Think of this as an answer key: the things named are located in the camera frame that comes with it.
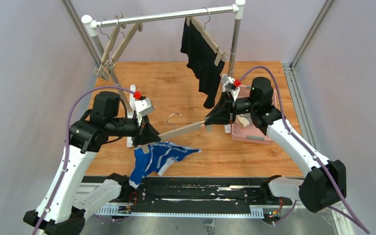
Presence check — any grey beige underwear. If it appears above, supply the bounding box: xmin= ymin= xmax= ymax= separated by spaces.
xmin=235 ymin=115 xmax=251 ymax=129

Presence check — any blue white underwear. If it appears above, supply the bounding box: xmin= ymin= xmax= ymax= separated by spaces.
xmin=129 ymin=141 xmax=202 ymax=189

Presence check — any beige hanger of grey underwear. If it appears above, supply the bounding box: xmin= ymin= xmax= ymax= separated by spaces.
xmin=106 ymin=23 xmax=143 ymax=70

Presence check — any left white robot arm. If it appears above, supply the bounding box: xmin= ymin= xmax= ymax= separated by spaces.
xmin=23 ymin=91 xmax=160 ymax=235

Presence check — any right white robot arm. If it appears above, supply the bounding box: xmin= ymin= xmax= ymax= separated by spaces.
xmin=205 ymin=74 xmax=347 ymax=212

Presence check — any beige hanger of black underwear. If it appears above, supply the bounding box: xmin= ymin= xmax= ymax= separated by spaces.
xmin=186 ymin=7 xmax=227 ymax=66

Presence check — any black underwear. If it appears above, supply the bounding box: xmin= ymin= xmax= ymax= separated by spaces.
xmin=180 ymin=23 xmax=225 ymax=109

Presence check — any empty beige clip hanger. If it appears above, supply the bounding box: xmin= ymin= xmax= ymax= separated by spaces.
xmin=93 ymin=15 xmax=124 ymax=81

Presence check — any pink plastic basket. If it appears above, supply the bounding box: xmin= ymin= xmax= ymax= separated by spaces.
xmin=231 ymin=85 xmax=278 ymax=145

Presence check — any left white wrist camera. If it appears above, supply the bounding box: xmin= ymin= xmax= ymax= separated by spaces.
xmin=133 ymin=91 xmax=155 ymax=126

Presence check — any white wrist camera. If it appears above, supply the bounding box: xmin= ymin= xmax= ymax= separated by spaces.
xmin=133 ymin=91 xmax=155 ymax=126
xmin=221 ymin=74 xmax=240 ymax=101

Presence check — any white clothes rack frame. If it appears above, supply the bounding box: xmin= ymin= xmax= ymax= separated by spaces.
xmin=81 ymin=0 xmax=246 ymax=148

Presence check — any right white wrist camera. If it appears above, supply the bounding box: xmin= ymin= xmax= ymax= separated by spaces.
xmin=221 ymin=74 xmax=240 ymax=101

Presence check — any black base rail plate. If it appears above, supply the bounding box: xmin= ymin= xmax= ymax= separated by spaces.
xmin=96 ymin=177 xmax=293 ymax=218

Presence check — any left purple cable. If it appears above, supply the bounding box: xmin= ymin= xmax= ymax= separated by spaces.
xmin=30 ymin=85 xmax=140 ymax=235

